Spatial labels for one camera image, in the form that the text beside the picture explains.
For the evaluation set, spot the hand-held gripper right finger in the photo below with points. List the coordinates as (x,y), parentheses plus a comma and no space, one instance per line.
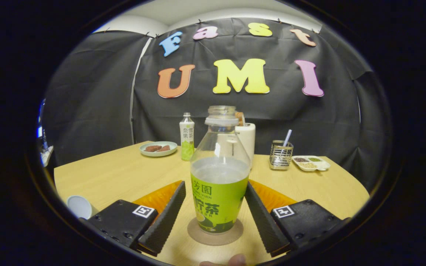
(264,221)

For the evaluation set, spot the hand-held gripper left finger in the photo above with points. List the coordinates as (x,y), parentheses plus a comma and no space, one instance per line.
(165,221)

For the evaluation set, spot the round brown coaster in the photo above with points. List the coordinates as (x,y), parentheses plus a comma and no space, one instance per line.
(198,237)

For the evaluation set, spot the green label juice bottle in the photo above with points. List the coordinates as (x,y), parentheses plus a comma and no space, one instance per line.
(218,207)

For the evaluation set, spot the white cup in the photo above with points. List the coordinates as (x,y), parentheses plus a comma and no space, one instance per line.
(80,207)

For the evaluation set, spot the slim capped drink bottle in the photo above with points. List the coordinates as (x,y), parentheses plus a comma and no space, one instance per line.
(187,140)

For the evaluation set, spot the wooden table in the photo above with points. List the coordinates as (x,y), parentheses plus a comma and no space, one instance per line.
(124,173)

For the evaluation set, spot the pale green plate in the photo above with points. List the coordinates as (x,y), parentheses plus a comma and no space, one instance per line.
(157,153)

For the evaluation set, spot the white divided snack tray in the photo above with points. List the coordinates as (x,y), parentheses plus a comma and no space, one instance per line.
(309,165)

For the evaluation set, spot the brown food piece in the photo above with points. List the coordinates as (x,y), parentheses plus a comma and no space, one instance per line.
(152,148)
(165,148)

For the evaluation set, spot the white toaster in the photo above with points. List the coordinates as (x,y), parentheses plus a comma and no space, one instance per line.
(248,140)

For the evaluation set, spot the pale drinking straw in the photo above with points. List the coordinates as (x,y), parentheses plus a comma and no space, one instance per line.
(287,137)

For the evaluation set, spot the brown toast slice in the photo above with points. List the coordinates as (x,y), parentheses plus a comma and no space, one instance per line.
(240,117)

